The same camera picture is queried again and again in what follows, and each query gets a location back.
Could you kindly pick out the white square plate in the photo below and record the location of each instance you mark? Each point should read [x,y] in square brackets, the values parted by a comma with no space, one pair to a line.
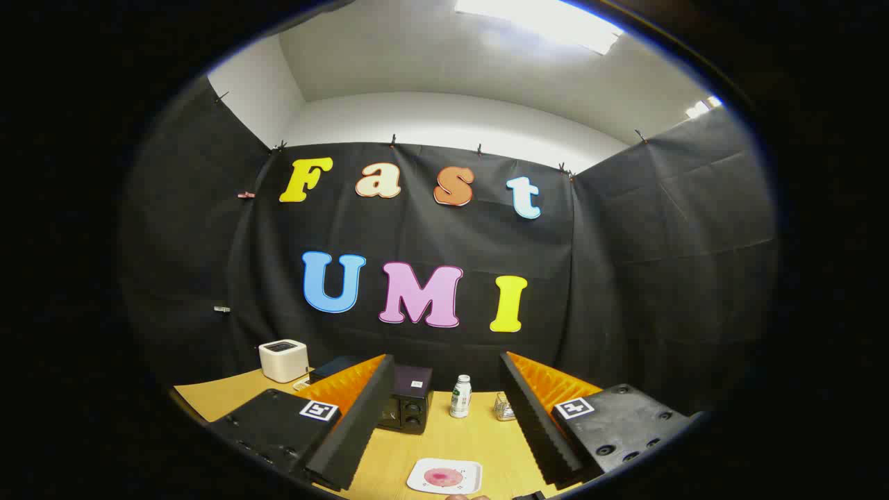
[471,479]

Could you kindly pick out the white green-label bottle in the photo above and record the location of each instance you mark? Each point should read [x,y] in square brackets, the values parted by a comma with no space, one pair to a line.
[460,399]

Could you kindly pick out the white bread toaster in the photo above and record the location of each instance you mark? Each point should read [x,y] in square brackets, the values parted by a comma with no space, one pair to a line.
[283,361]

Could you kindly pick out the black toaster oven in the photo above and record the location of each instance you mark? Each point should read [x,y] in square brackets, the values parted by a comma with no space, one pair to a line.
[411,397]

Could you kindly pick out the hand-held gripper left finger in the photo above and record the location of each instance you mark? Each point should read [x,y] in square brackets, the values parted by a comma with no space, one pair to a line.
[361,423]

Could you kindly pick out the pink ham slice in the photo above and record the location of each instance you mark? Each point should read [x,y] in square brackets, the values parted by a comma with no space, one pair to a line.
[443,477]

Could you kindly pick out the small dish of beans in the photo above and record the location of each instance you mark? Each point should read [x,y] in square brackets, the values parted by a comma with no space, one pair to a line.
[301,385]

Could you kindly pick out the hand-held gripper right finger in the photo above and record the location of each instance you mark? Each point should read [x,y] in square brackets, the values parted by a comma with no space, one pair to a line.
[535,430]

